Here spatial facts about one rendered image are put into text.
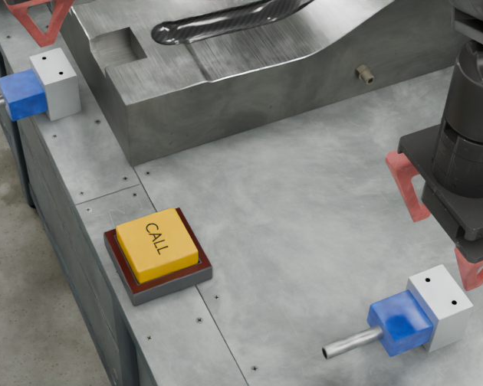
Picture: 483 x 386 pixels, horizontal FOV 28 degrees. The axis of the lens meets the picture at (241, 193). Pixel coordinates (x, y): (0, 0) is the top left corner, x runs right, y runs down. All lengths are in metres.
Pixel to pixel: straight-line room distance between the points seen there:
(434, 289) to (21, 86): 0.48
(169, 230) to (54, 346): 0.96
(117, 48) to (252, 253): 0.27
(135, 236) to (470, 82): 0.38
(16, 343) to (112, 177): 0.89
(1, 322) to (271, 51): 1.02
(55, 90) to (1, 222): 1.02
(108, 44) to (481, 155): 0.48
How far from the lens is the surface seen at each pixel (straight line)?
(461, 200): 0.71
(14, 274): 1.94
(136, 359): 1.37
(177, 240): 0.90
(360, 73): 1.06
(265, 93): 1.01
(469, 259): 0.71
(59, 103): 1.05
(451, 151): 0.69
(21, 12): 0.92
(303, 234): 0.95
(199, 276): 0.90
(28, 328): 1.87
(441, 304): 0.86
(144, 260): 0.88
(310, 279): 0.92
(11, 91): 1.05
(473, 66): 0.66
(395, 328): 0.85
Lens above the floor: 1.54
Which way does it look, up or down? 49 degrees down
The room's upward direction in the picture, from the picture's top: 2 degrees clockwise
